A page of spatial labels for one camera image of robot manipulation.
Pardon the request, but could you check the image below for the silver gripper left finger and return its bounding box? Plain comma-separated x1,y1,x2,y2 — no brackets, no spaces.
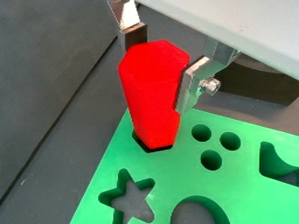
107,0,147,51

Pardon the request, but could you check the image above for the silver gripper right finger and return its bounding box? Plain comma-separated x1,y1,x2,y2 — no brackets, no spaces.
176,37,241,115

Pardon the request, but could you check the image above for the red hexagon prism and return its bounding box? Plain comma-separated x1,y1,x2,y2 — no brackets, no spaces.
118,40,190,151

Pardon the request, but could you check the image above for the green shape sorter block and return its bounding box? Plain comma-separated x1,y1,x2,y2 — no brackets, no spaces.
70,109,299,224

